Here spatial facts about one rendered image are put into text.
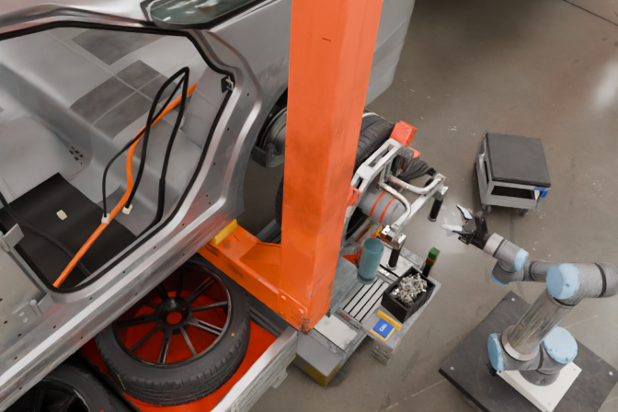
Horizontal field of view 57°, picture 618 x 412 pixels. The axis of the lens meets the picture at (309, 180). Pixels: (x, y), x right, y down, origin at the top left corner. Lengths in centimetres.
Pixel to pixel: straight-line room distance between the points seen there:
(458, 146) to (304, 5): 287
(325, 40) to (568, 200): 292
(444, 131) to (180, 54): 207
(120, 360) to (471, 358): 154
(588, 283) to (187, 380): 152
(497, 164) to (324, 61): 230
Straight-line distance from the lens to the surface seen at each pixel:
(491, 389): 282
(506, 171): 359
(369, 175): 225
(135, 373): 250
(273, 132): 263
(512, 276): 263
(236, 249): 253
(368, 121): 239
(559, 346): 263
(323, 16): 137
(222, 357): 248
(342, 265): 305
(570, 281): 207
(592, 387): 301
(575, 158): 441
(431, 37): 515
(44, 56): 308
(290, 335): 264
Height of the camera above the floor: 275
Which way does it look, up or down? 48 degrees down
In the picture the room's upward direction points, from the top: 5 degrees clockwise
